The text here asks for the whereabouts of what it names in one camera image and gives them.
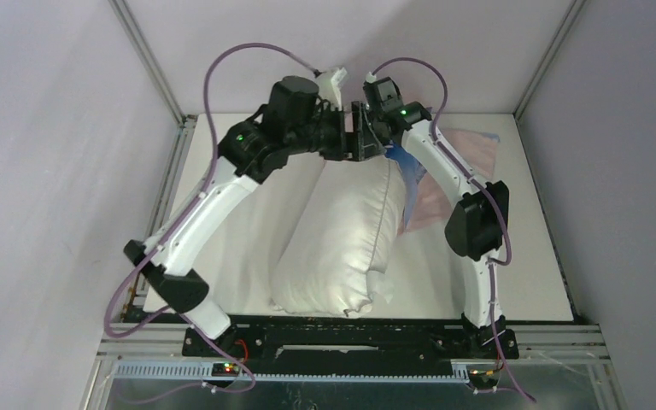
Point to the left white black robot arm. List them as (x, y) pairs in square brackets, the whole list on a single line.
[(242, 160)]

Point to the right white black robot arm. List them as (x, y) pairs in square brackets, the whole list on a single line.
[(477, 226)]

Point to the pink and blue pillowcase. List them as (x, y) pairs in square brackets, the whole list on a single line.
[(431, 195)]

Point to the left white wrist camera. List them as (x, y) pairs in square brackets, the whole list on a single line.
[(330, 85)]

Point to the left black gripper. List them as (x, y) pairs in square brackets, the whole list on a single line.
[(338, 151)]

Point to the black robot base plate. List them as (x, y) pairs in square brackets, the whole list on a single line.
[(362, 348)]

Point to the right aluminium frame post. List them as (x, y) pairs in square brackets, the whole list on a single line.
[(562, 32)]

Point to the aluminium frame post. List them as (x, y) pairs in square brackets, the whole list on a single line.
[(135, 34), (562, 32)]

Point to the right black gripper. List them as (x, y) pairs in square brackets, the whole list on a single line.
[(367, 111)]

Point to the left aluminium frame post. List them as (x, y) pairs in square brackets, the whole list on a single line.
[(135, 34)]

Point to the white pillow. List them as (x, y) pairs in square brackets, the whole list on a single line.
[(336, 261)]

